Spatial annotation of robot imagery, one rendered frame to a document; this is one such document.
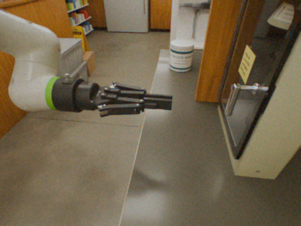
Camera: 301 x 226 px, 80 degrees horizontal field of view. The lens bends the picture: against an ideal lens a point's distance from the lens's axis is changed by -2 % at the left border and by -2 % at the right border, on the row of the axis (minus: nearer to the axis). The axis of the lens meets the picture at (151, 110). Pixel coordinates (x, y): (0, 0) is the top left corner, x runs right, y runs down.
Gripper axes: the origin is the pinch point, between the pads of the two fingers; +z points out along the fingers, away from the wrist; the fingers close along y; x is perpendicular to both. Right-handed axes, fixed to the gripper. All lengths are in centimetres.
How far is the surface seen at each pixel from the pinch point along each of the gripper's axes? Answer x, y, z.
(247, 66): -7.2, 8.5, 21.9
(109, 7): 69, 480, -174
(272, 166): 14.0, -5.9, 31.6
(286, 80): -11.2, -5.2, 23.9
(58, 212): 115, 8, -72
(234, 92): -4.9, -0.9, 17.4
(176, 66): 19, 59, 5
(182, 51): 10, 59, 8
